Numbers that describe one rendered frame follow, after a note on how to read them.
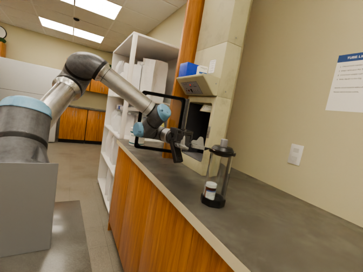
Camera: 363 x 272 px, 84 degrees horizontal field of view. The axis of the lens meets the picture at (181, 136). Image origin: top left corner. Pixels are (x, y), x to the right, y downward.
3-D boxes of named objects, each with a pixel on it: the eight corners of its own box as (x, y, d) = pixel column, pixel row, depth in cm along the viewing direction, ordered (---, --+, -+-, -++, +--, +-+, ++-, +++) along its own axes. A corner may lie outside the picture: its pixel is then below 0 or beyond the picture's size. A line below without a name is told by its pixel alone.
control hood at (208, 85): (188, 95, 141) (190, 81, 140) (217, 96, 113) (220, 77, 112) (173, 92, 135) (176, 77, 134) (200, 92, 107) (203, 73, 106)
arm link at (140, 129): (141, 114, 97) (159, 118, 105) (129, 127, 103) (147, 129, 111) (145, 127, 94) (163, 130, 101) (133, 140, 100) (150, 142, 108)
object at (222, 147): (237, 157, 81) (240, 142, 81) (224, 158, 75) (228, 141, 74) (218, 151, 88) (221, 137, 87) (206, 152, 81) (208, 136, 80)
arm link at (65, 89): (-24, 141, 49) (72, 53, 88) (-29, 168, 57) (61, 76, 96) (29, 163, 54) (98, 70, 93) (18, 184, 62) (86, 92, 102)
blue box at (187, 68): (190, 80, 138) (193, 67, 137) (198, 80, 130) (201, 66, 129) (177, 77, 133) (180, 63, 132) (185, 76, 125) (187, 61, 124)
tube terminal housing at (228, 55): (204, 161, 159) (223, 61, 150) (233, 175, 131) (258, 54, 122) (177, 160, 146) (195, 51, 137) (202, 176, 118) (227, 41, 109)
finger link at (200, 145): (210, 138, 94) (192, 135, 96) (208, 151, 95) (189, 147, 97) (211, 138, 97) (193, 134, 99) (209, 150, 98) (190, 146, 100)
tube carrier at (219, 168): (230, 202, 84) (241, 153, 81) (215, 208, 76) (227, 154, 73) (209, 192, 91) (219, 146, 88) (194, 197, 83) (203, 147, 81)
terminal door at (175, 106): (176, 154, 144) (186, 97, 139) (133, 148, 139) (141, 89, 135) (176, 153, 144) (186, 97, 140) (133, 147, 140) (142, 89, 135)
